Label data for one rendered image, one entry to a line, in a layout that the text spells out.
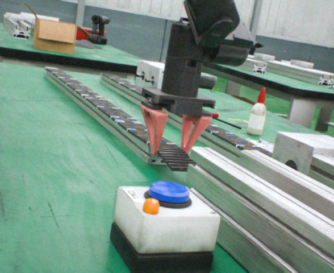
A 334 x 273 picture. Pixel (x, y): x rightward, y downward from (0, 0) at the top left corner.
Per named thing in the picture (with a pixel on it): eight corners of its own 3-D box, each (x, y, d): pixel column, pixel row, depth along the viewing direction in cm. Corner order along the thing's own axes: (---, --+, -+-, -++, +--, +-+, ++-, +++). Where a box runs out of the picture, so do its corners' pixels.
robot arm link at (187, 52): (165, 14, 78) (185, 17, 73) (203, 21, 81) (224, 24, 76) (158, 60, 79) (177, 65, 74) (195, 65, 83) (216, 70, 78)
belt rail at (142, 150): (44, 75, 169) (44, 66, 169) (55, 77, 171) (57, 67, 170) (146, 163, 84) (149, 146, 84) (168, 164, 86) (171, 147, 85)
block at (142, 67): (128, 86, 180) (132, 58, 178) (157, 89, 185) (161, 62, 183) (139, 91, 171) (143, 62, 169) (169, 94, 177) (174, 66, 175)
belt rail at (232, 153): (99, 82, 177) (100, 73, 176) (110, 83, 179) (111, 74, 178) (243, 168, 92) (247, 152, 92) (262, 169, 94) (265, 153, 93)
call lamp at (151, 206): (140, 207, 47) (142, 195, 46) (155, 208, 47) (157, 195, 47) (145, 214, 45) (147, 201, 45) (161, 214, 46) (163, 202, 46)
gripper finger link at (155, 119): (190, 162, 79) (201, 103, 77) (147, 160, 76) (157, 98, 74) (173, 150, 85) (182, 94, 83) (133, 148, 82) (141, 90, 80)
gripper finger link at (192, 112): (205, 162, 80) (215, 104, 78) (163, 161, 77) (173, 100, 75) (187, 151, 86) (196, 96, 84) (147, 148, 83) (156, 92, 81)
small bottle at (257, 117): (243, 131, 129) (253, 85, 126) (256, 132, 130) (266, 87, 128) (251, 135, 125) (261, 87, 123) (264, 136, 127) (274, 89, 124)
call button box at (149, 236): (108, 239, 53) (117, 181, 52) (191, 237, 57) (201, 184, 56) (133, 277, 46) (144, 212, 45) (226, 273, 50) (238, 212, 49)
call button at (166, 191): (140, 197, 51) (143, 178, 51) (176, 198, 53) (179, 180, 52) (155, 212, 48) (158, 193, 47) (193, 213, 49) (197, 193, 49)
